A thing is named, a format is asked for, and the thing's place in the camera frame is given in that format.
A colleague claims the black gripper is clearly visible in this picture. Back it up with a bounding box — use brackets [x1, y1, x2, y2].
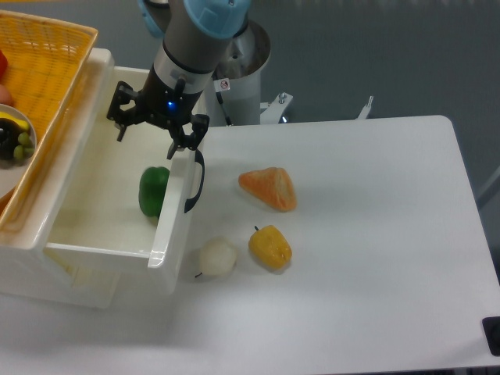
[106, 70, 209, 159]

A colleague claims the green bell pepper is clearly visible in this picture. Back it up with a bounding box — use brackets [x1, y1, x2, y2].
[138, 166, 170, 218]

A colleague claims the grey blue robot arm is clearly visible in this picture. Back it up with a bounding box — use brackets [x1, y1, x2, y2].
[106, 1, 251, 158]

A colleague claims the open upper white drawer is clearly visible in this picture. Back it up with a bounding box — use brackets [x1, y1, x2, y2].
[49, 67, 205, 295]

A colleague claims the yellow bell pepper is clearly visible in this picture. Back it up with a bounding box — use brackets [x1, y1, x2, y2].
[248, 225, 292, 270]

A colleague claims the white drawer cabinet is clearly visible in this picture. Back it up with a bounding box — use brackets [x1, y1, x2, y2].
[1, 48, 120, 309]

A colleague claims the yellow woven basket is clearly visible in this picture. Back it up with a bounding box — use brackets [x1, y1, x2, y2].
[1, 10, 98, 227]

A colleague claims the orange triangular bread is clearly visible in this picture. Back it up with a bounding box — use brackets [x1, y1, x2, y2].
[238, 167, 298, 212]

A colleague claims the white plate with food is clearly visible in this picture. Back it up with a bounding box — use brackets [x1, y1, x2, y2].
[1, 104, 38, 199]

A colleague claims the white pear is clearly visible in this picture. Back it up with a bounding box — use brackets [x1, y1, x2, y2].
[195, 236, 238, 278]

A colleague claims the peach fruit in basket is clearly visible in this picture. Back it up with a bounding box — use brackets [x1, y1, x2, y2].
[0, 84, 13, 106]

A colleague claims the red fruit in basket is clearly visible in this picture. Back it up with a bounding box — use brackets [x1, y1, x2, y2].
[0, 51, 9, 77]

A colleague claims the black object at table edge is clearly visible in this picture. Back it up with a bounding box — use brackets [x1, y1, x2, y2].
[482, 316, 500, 357]

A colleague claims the black drawer handle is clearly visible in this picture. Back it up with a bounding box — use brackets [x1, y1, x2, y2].
[183, 149, 205, 214]

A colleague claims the white metal table bracket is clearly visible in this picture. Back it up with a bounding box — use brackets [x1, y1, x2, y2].
[259, 92, 294, 125]

